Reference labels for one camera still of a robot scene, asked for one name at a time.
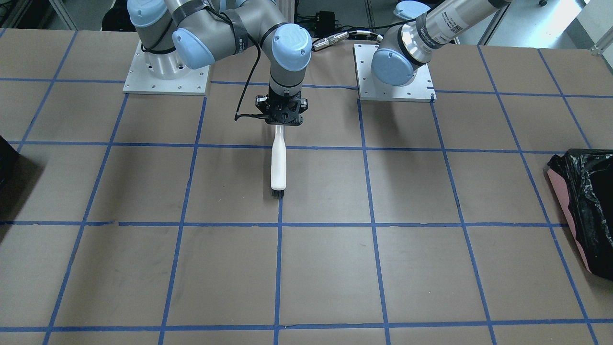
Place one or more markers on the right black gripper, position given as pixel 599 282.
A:
pixel 260 102

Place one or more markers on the white hand brush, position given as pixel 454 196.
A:
pixel 278 168

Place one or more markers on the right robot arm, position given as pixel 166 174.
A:
pixel 179 38

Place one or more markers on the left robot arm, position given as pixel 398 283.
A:
pixel 408 44

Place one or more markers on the black bin far side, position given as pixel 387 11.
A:
pixel 8 159

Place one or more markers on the black lined pink bin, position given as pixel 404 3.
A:
pixel 582 181

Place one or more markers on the silver metal connector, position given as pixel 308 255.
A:
pixel 355 34

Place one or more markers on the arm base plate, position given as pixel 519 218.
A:
pixel 164 75
pixel 419 88

